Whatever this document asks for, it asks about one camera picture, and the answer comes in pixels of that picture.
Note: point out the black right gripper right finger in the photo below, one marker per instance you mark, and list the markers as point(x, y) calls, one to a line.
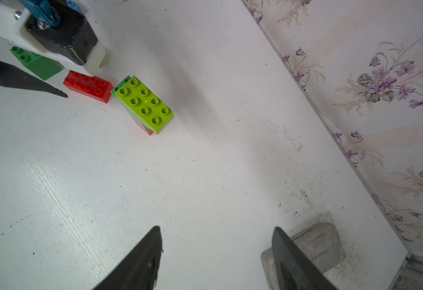
point(294, 270)

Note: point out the grey eraser block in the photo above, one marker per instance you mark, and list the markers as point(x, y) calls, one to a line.
point(321, 244)

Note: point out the green long lego brick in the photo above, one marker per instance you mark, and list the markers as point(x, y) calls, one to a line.
point(119, 85)

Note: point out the red long lego brick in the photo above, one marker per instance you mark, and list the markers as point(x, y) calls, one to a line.
point(93, 87)

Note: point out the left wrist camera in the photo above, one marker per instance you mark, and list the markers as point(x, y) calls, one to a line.
point(59, 32)

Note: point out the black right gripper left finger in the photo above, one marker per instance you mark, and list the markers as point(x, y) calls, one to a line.
point(139, 269)

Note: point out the green square lego brick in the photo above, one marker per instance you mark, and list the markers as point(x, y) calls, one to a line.
point(41, 66)

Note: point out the red square lego brick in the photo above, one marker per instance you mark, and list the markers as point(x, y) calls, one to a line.
point(146, 129)

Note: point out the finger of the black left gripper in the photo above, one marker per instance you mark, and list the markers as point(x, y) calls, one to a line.
point(13, 77)

